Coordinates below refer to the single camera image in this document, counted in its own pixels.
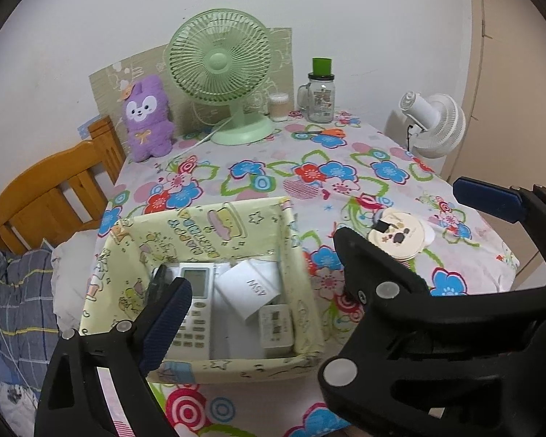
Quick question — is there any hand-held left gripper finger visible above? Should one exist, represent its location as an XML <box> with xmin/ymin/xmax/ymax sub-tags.
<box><xmin>34</xmin><ymin>277</ymin><xmax>193</xmax><ymax>437</ymax></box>

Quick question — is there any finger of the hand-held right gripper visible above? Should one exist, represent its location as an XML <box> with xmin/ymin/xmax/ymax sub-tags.
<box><xmin>453</xmin><ymin>177</ymin><xmax>546</xmax><ymax>283</ymax></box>
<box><xmin>321</xmin><ymin>227</ymin><xmax>546</xmax><ymax>437</ymax></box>

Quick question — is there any small black object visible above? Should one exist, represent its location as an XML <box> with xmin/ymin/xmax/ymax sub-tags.
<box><xmin>146</xmin><ymin>264</ymin><xmax>169</xmax><ymax>306</ymax></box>

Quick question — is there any white remote control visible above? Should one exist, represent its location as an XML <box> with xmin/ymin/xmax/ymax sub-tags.
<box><xmin>170</xmin><ymin>264</ymin><xmax>217</xmax><ymax>360</ymax></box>

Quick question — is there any yellow patterned storage box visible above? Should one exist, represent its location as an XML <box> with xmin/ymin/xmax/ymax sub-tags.
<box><xmin>79</xmin><ymin>196</ymin><xmax>325</xmax><ymax>384</ymax></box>

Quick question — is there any round cartoon cup lid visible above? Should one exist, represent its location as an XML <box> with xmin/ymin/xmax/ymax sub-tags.
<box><xmin>368</xmin><ymin>208</ymin><xmax>435</xmax><ymax>260</ymax></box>

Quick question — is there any small white cardboard box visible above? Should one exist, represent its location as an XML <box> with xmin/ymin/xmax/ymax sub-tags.
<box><xmin>215</xmin><ymin>259</ymin><xmax>283</xmax><ymax>320</ymax></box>

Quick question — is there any white charger adapter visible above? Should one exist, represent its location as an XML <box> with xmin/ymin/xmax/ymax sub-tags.
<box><xmin>258</xmin><ymin>303</ymin><xmax>296</xmax><ymax>359</ymax></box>

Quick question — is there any white standing fan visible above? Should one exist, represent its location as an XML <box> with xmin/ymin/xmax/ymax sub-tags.
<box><xmin>384</xmin><ymin>92</ymin><xmax>466</xmax><ymax>160</ymax></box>

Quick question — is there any white pillow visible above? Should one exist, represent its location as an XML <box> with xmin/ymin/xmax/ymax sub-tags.
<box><xmin>50</xmin><ymin>228</ymin><xmax>105</xmax><ymax>333</ymax></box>

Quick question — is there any beige door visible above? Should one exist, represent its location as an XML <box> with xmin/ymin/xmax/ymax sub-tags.
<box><xmin>464</xmin><ymin>0</ymin><xmax>546</xmax><ymax>292</ymax></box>

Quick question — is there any blue plaid blanket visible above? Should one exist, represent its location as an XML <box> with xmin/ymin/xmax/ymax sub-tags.
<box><xmin>0</xmin><ymin>246</ymin><xmax>74</xmax><ymax>420</ymax></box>

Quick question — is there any white printed cloth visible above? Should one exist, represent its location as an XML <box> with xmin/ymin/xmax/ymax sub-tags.
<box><xmin>0</xmin><ymin>380</ymin><xmax>39</xmax><ymax>425</ymax></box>

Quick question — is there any wooden bed headboard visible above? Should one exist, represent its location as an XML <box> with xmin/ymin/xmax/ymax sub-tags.
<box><xmin>0</xmin><ymin>116</ymin><xmax>127</xmax><ymax>256</ymax></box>

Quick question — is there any floral tablecloth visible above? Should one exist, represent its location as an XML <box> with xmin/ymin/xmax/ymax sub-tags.
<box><xmin>79</xmin><ymin>109</ymin><xmax>522</xmax><ymax>437</ymax></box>

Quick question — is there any glass mug jar green lid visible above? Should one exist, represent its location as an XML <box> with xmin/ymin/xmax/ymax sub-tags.
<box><xmin>297</xmin><ymin>58</ymin><xmax>336</xmax><ymax>123</ymax></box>

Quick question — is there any purple plush toy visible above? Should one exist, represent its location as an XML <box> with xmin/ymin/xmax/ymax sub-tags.
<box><xmin>122</xmin><ymin>75</ymin><xmax>177</xmax><ymax>163</ymax></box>

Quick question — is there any cotton swab jar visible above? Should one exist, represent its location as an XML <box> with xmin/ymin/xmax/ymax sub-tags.
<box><xmin>268</xmin><ymin>92</ymin><xmax>289</xmax><ymax>122</ymax></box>

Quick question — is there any beige patterned backing board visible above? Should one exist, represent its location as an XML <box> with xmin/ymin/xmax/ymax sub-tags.
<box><xmin>88</xmin><ymin>25</ymin><xmax>293</xmax><ymax>146</ymax></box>

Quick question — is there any green desk fan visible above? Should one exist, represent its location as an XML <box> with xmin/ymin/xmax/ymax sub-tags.
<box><xmin>164</xmin><ymin>9</ymin><xmax>276</xmax><ymax>145</ymax></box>

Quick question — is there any white fan cable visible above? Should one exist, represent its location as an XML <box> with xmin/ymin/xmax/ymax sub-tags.
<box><xmin>177</xmin><ymin>116</ymin><xmax>233</xmax><ymax>151</ymax></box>

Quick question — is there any blue paper on wall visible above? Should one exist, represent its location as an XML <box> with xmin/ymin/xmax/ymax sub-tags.
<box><xmin>77</xmin><ymin>118</ymin><xmax>103</xmax><ymax>139</ymax></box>

